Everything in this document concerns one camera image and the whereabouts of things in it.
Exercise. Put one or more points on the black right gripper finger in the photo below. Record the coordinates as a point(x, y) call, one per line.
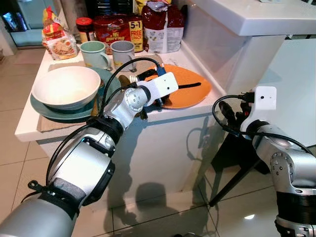
point(227, 111)

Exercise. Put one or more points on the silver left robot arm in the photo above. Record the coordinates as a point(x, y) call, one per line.
point(81, 163)

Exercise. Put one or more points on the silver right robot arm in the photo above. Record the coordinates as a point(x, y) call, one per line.
point(291, 173)

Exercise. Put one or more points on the orange plate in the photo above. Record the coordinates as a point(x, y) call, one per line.
point(190, 96)

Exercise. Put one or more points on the wooden spoon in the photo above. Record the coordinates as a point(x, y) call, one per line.
point(123, 79)

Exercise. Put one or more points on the white low counter cabinet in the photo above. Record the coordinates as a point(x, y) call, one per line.
point(163, 153)

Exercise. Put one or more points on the white table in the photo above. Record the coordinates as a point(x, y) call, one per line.
point(296, 84)

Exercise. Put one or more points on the grey mug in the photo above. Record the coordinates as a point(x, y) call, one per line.
point(121, 52)

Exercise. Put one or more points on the red and white food bag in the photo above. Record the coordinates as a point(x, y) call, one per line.
point(163, 27)

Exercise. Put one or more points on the white tall counter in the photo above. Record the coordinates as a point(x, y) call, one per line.
point(247, 29)

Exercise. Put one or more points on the pale green mug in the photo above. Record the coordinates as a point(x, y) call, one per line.
point(93, 53)

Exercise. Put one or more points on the red instant noodle multipack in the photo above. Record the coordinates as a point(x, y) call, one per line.
point(116, 30)

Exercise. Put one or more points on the white ceramic bowl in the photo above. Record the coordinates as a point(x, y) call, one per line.
point(66, 86)

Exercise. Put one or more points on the teal plate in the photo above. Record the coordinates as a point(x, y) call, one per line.
point(64, 114)

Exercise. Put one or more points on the jar with red lid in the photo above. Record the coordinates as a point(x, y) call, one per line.
point(85, 28)

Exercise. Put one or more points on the beige placemat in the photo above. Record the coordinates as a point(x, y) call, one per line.
point(49, 124)

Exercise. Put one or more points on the clear snack bag red label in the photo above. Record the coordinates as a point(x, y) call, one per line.
point(59, 42)

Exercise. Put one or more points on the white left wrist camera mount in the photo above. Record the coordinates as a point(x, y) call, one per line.
point(160, 86)

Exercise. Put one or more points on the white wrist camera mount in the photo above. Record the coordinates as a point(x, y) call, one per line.
point(264, 101)
point(160, 86)

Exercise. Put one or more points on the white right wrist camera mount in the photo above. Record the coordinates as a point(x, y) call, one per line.
point(264, 101)

